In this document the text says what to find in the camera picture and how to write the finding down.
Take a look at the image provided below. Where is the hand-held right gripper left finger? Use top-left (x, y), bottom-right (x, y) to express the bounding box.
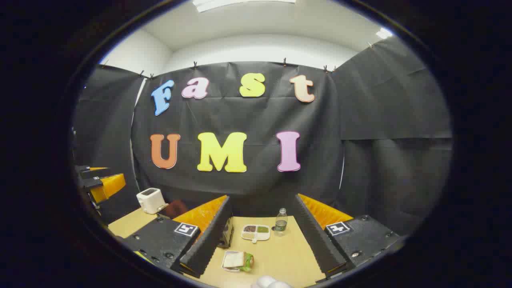
top-left (120, 195), bottom-right (234, 279)

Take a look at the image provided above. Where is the black electric oven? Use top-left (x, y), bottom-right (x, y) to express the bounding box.
top-left (158, 199), bottom-right (235, 249)

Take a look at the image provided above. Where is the clear water bottle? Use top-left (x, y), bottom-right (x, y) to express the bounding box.
top-left (275, 208), bottom-right (288, 236)

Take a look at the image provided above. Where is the white toaster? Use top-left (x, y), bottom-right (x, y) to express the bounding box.
top-left (136, 188), bottom-right (166, 214)

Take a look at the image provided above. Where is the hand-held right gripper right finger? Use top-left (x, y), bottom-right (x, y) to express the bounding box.
top-left (294, 193), bottom-right (404, 280)

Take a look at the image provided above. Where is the white divided dish with seeds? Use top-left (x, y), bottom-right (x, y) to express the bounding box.
top-left (241, 224), bottom-right (271, 244)

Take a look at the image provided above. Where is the black backdrop cloth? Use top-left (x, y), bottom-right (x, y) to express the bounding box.
top-left (73, 36), bottom-right (452, 236)

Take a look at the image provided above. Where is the long ceiling light panel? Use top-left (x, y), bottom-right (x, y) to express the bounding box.
top-left (192, 0), bottom-right (296, 12)

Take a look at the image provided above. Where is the sandwich with lettuce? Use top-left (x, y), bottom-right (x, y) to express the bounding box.
top-left (223, 251), bottom-right (254, 272)

